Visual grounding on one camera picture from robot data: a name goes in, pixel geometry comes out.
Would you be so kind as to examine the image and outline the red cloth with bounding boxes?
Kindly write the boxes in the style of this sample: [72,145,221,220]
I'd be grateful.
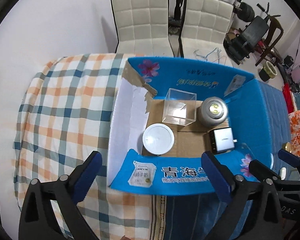
[282,82,294,114]

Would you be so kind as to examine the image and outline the brown wooden chair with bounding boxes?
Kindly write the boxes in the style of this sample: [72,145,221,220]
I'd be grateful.
[255,15,285,67]

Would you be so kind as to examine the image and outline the blue cardboard milk box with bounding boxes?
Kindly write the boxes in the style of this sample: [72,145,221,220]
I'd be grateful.
[107,56,276,197]

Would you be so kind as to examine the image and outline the white earbuds case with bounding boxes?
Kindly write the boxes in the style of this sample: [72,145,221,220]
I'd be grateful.
[279,167,287,180]

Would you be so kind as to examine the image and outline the white padded chair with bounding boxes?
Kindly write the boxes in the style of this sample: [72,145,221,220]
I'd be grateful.
[110,0,174,57]
[179,0,233,67]

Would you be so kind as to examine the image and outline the blue striped tablecloth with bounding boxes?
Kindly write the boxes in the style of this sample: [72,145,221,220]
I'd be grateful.
[164,80,291,239]

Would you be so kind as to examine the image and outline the white square charger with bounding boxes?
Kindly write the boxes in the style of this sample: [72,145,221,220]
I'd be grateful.
[209,127,237,154]

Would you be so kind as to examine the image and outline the right white padded chair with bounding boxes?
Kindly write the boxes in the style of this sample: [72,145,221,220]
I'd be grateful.
[179,0,233,67]

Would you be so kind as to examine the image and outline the gold round tin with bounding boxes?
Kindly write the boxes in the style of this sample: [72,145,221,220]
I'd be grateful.
[282,142,292,153]

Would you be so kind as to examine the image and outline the wire clothes hangers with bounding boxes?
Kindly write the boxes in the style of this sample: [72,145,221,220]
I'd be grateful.
[193,47,227,65]

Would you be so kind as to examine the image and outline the plaid checkered cloth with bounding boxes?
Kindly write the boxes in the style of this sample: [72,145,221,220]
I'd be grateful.
[13,54,158,239]

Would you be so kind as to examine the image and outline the left white padded chair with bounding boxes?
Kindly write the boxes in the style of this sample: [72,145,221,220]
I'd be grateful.
[110,0,174,57]

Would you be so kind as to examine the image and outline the silver metal tin can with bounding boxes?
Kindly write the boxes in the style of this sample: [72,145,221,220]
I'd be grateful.
[197,96,228,127]

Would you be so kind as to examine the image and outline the clear acrylic cube box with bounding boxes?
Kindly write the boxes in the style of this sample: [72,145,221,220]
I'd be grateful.
[162,88,197,126]

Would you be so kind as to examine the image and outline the black weight bench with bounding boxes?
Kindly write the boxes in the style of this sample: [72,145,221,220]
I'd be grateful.
[223,16,269,65]

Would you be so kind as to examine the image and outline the black waste bin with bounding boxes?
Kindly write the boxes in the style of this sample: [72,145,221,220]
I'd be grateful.
[258,61,277,82]

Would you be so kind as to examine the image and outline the white round cream tin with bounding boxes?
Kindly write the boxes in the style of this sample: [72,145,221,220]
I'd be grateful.
[142,124,174,155]

